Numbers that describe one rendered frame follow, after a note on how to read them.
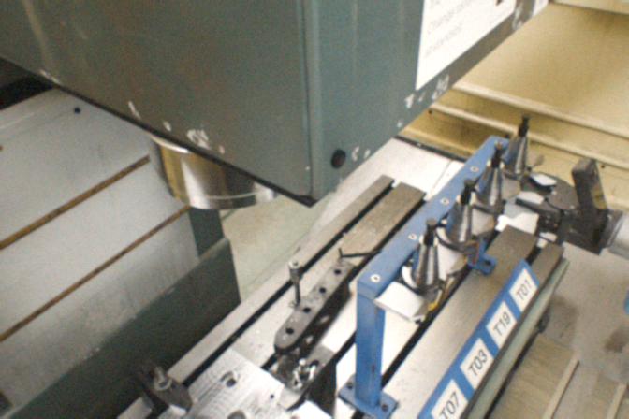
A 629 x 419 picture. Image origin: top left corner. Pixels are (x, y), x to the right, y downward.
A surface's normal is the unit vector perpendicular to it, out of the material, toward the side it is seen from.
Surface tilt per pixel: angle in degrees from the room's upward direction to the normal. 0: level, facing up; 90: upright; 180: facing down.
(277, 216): 0
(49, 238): 89
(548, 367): 7
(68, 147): 90
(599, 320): 24
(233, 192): 90
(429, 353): 0
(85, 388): 90
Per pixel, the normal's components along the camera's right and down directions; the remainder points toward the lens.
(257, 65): -0.61, 0.53
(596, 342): -0.28, -0.47
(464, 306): -0.04, -0.76
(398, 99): 0.80, 0.37
